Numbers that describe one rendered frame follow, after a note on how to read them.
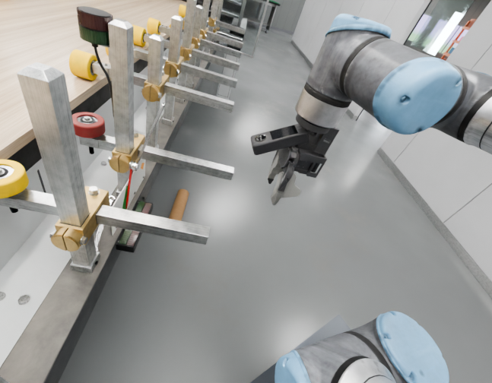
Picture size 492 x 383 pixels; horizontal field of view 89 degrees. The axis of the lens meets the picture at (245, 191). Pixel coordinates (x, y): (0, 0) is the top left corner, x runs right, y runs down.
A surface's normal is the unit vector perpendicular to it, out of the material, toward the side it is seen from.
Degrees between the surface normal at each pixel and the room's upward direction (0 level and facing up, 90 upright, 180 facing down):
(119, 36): 90
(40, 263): 0
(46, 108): 90
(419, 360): 5
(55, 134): 90
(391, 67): 64
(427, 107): 90
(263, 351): 0
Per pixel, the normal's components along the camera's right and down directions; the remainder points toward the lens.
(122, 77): -0.03, 0.66
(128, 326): 0.28, -0.72
